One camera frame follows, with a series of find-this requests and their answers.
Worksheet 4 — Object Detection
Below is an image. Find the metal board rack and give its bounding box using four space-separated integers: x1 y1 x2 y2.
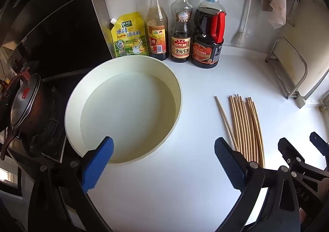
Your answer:
265 37 309 100

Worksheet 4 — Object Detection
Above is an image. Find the bundle of wooden chopsticks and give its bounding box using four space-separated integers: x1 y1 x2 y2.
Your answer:
228 95 266 169

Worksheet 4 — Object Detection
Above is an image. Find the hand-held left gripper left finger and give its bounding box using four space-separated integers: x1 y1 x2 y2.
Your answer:
28 136 115 232

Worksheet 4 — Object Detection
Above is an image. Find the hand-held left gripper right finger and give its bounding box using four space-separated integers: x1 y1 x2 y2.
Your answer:
214 137 301 232

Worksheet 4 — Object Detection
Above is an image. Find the yellow seasoning pouch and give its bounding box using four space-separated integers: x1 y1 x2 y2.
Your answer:
110 12 150 58

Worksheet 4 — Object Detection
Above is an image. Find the yellow-capped soy sauce bottle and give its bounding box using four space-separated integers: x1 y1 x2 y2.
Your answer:
170 0 192 63

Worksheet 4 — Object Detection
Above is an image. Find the glass pot lid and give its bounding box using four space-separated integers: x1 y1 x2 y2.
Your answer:
8 67 42 130

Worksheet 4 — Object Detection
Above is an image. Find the black range hood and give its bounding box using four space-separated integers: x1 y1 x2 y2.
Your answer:
0 0 114 68

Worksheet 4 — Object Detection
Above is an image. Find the dark cooking pot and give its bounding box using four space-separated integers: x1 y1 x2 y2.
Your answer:
0 73 62 162

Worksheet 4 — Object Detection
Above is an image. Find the red-handled dark sauce jug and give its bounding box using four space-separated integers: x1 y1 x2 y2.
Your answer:
191 0 227 69

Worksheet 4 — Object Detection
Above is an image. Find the round white tray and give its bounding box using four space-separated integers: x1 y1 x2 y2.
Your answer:
65 57 183 164

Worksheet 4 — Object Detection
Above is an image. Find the yellow-capped vinegar bottle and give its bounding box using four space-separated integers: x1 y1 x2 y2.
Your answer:
146 0 169 62

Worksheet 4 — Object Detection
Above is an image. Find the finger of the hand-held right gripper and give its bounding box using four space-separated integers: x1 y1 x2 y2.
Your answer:
278 137 317 179
309 131 329 169

